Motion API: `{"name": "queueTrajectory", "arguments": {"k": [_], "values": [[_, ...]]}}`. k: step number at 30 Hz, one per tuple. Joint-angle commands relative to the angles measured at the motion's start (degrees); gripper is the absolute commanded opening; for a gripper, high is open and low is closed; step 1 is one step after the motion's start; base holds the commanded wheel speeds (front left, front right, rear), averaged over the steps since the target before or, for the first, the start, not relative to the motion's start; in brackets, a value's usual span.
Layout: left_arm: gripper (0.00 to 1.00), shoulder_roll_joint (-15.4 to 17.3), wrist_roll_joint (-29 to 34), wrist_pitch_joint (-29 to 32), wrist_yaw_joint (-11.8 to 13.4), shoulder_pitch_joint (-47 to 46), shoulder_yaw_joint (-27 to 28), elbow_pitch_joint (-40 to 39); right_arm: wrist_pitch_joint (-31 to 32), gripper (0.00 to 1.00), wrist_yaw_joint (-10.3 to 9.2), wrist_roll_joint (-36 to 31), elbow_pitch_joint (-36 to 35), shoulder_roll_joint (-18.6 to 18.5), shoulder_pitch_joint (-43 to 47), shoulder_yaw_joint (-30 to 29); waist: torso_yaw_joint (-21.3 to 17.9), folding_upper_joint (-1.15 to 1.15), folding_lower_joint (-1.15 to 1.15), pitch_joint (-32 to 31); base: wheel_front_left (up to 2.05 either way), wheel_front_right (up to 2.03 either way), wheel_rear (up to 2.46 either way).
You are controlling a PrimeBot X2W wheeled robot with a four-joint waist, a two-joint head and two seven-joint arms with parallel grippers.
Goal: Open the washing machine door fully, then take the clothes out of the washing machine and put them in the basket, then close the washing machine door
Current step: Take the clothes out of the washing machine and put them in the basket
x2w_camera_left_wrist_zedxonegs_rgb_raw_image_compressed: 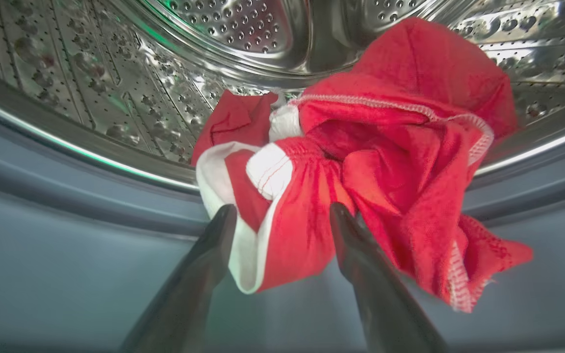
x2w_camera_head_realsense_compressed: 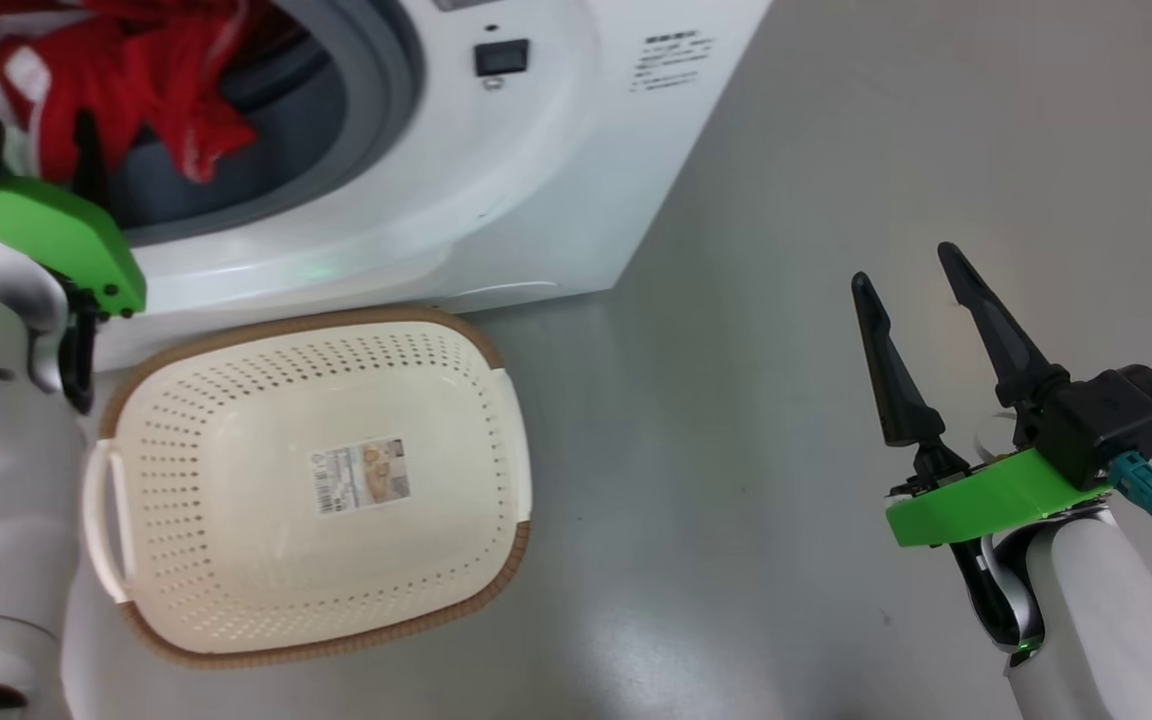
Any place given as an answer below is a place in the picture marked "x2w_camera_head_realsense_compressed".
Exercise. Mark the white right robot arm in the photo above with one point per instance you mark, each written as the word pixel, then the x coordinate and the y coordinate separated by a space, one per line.
pixel 1106 620

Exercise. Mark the white front-load washing machine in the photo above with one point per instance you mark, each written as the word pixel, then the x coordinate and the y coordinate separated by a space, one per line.
pixel 556 180

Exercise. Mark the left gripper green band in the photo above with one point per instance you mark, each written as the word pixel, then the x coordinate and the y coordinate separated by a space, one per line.
pixel 46 225

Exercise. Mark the cream perforated basket brown rim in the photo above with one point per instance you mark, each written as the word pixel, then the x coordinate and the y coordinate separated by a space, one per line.
pixel 236 540

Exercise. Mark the printed label sticker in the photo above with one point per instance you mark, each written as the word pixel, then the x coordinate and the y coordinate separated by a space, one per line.
pixel 361 475

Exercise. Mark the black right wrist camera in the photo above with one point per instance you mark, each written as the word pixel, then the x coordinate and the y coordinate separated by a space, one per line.
pixel 1106 420

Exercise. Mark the red and white garment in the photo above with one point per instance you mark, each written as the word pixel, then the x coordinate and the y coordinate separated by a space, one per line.
pixel 136 70

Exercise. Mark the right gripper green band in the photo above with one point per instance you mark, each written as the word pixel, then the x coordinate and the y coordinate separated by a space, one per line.
pixel 976 505

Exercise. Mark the black door latch socket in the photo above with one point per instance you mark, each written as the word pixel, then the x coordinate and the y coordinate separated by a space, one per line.
pixel 501 58

